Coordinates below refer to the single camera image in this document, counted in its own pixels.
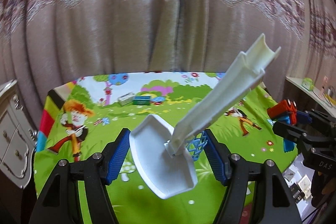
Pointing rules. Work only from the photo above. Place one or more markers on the ornate cream dresser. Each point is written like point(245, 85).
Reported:
point(10, 98)

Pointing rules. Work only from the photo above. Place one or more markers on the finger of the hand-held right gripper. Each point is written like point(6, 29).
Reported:
point(288, 130)
point(303, 117)

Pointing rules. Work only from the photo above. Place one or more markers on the cartoon printed green tablecloth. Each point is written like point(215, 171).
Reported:
point(204, 103)

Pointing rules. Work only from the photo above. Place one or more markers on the cream dresser drawer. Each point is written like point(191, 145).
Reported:
point(16, 152)
point(5, 132)

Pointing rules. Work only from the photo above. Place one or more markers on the small silver white box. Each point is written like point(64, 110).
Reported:
point(126, 99)

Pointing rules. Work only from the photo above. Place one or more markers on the red and blue toy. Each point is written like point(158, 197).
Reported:
point(279, 108)

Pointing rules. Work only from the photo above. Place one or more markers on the pile of small boxes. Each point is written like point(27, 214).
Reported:
point(294, 175)

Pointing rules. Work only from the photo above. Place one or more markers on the beige patterned curtain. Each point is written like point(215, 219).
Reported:
point(131, 29)

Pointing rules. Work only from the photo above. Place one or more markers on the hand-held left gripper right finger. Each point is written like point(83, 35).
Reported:
point(215, 158)

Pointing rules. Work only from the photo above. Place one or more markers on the white side shelf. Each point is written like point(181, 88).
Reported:
point(296, 83)

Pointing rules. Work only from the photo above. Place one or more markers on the small green container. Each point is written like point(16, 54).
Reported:
point(307, 83)

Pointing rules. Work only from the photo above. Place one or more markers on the small green box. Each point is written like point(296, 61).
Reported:
point(141, 101)

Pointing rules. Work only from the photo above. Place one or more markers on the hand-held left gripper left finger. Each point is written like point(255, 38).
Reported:
point(118, 158)

